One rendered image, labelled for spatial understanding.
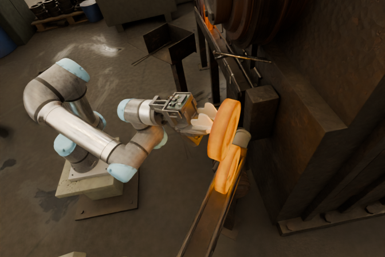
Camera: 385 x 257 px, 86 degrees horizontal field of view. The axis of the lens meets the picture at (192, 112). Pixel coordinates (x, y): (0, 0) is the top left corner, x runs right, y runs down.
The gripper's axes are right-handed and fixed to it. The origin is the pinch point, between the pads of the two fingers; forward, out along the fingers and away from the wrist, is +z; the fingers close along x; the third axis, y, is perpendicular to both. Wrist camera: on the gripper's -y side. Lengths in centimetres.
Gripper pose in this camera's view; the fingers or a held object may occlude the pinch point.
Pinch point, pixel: (224, 125)
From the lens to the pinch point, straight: 50.3
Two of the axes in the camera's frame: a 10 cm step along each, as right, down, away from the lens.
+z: 8.2, 0.7, -5.6
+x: 4.4, -7.1, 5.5
